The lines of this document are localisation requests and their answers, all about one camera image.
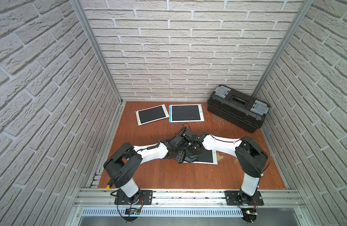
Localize aluminium mounting rail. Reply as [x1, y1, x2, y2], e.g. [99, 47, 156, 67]
[73, 188, 306, 208]

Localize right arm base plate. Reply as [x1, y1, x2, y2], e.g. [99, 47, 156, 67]
[224, 190, 264, 206]

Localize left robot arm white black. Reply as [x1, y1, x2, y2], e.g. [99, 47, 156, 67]
[103, 132, 198, 199]

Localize white drawing tablet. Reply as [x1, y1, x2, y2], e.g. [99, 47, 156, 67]
[183, 150, 218, 165]
[135, 104, 169, 126]

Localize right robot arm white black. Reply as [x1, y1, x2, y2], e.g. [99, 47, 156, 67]
[182, 130, 268, 197]

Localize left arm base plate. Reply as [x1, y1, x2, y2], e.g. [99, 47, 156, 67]
[111, 189, 153, 205]

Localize blue-edged drawing tablet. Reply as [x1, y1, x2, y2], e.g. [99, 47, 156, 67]
[169, 104, 205, 123]

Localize black toolbox grey latches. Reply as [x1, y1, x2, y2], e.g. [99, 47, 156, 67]
[207, 85, 270, 133]

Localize blue microfiber cleaning mitt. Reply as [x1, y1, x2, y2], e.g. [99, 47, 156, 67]
[185, 155, 199, 163]

